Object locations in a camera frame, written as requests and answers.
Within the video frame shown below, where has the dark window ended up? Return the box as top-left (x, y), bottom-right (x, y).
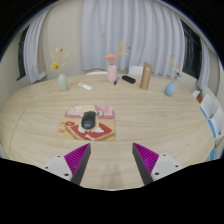
top-left (179, 19), bottom-right (203, 80)
top-left (16, 29), bottom-right (29, 81)

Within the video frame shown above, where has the pink vase with flowers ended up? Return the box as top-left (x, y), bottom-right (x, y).
top-left (103, 40), bottom-right (132, 83)

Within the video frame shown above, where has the black computer mouse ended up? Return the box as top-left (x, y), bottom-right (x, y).
top-left (80, 110), bottom-right (98, 130)

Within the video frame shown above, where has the tan insulated bottle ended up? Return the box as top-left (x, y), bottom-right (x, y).
top-left (139, 61), bottom-right (153, 91)

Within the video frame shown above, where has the white remote control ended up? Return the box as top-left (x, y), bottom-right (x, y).
top-left (78, 82), bottom-right (93, 92)

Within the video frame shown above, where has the blue vase with dried flowers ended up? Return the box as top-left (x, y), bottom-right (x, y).
top-left (164, 54), bottom-right (183, 98)

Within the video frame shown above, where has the narrow white curtain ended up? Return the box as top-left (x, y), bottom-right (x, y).
top-left (23, 8), bottom-right (51, 85)
top-left (197, 38), bottom-right (211, 89)

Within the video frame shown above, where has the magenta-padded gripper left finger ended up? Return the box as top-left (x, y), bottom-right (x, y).
top-left (42, 142), bottom-right (92, 186)

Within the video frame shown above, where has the black rectangular case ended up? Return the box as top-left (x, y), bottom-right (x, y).
top-left (121, 74), bottom-right (137, 84)

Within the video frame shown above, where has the dog print mouse pad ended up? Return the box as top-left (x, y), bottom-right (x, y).
top-left (57, 104), bottom-right (117, 142)

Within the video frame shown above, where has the white chair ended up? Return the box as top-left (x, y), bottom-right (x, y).
top-left (128, 65), bottom-right (145, 77)
top-left (85, 70), bottom-right (109, 76)

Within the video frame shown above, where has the wide white curtain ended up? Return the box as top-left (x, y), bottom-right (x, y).
top-left (80, 0), bottom-right (186, 79)

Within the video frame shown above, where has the green vase with yellow flowers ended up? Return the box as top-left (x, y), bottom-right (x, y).
top-left (49, 47), bottom-right (70, 92)

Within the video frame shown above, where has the row of white chairs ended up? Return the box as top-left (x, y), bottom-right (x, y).
top-left (191, 84), bottom-right (224, 161)

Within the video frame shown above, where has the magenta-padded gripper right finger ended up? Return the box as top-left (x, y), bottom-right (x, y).
top-left (131, 142), bottom-right (184, 186)

